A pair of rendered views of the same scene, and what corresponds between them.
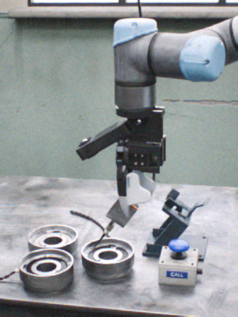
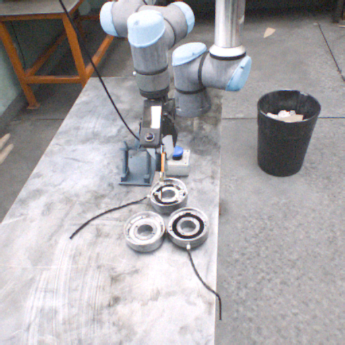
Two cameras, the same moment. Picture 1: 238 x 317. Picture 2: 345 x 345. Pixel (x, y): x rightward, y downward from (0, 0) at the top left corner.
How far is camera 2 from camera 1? 1.24 m
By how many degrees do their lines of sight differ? 76
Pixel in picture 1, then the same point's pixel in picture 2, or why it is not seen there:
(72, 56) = not seen: outside the picture
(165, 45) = (176, 21)
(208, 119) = not seen: outside the picture
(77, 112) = not seen: outside the picture
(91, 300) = (211, 204)
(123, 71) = (164, 58)
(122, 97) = (166, 78)
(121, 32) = (160, 27)
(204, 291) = (195, 157)
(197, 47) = (188, 11)
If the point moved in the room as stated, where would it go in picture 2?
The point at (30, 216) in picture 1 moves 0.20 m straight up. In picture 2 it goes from (72, 270) to (45, 216)
